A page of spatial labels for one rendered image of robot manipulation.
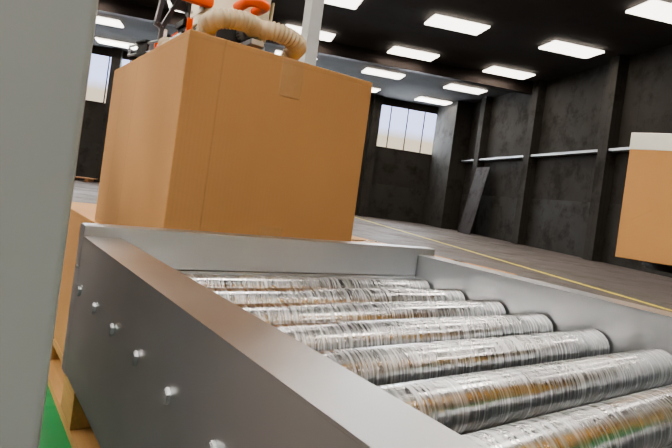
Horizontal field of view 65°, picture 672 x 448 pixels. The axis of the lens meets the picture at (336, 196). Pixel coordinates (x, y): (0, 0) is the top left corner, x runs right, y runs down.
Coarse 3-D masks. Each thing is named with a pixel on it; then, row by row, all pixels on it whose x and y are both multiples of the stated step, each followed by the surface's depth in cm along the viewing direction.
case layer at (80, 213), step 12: (72, 204) 178; (84, 204) 184; (96, 204) 191; (72, 216) 160; (84, 216) 146; (72, 228) 158; (72, 240) 156; (360, 240) 191; (372, 240) 198; (72, 252) 154; (72, 264) 152; (72, 276) 150; (60, 288) 163; (60, 300) 161; (60, 312) 159; (60, 324) 157; (60, 336) 155; (60, 348) 153
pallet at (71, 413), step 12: (60, 360) 150; (60, 372) 167; (48, 384) 161; (60, 384) 158; (60, 396) 150; (72, 396) 133; (60, 408) 143; (72, 408) 132; (72, 420) 132; (84, 420) 134; (72, 432) 131; (84, 432) 132; (72, 444) 128; (84, 444) 127; (96, 444) 127
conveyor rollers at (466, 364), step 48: (240, 288) 74; (288, 288) 79; (336, 288) 84; (384, 288) 90; (336, 336) 59; (384, 336) 63; (432, 336) 68; (480, 336) 74; (528, 336) 68; (576, 336) 74; (384, 384) 51; (432, 384) 45; (480, 384) 48; (528, 384) 51; (576, 384) 55; (624, 384) 61; (480, 432) 37; (528, 432) 38; (576, 432) 40; (624, 432) 43
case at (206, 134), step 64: (128, 64) 126; (192, 64) 90; (256, 64) 97; (128, 128) 118; (192, 128) 91; (256, 128) 98; (320, 128) 106; (128, 192) 112; (192, 192) 92; (256, 192) 99; (320, 192) 107
